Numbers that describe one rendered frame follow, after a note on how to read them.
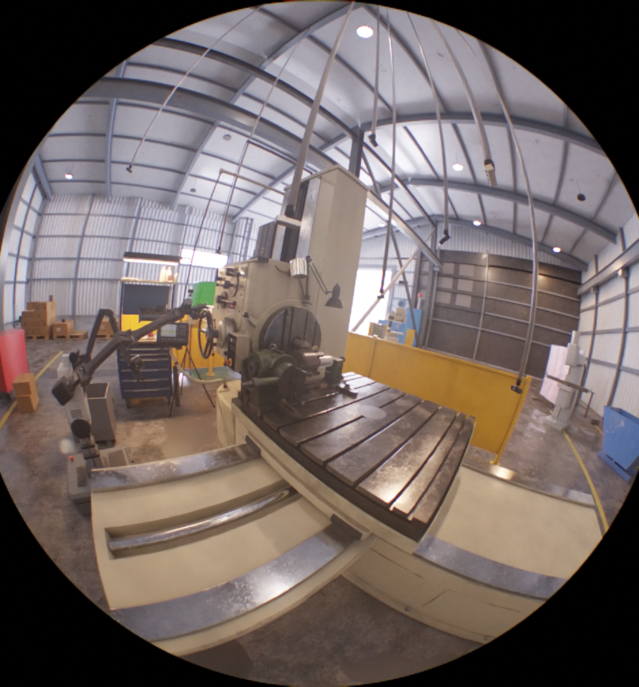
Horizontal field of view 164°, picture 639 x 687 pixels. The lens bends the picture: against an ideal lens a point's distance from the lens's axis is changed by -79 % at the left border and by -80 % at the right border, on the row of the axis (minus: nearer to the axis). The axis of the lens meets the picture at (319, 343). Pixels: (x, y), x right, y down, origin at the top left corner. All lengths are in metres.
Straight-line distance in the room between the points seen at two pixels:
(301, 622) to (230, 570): 0.78
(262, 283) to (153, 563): 1.68
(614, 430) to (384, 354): 5.17
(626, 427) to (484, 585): 4.68
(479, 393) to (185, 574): 3.23
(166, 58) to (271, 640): 10.63
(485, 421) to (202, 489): 3.12
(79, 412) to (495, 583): 2.46
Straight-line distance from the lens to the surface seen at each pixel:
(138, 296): 3.56
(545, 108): 7.89
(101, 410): 2.62
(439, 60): 7.34
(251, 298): 1.58
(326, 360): 1.62
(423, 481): 1.00
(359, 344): 3.78
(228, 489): 1.20
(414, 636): 1.78
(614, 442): 5.78
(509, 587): 1.43
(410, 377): 3.39
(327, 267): 2.03
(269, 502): 1.16
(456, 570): 1.31
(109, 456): 2.25
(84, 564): 2.03
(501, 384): 3.18
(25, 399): 3.99
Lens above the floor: 1.60
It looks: 10 degrees down
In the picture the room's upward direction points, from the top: 8 degrees clockwise
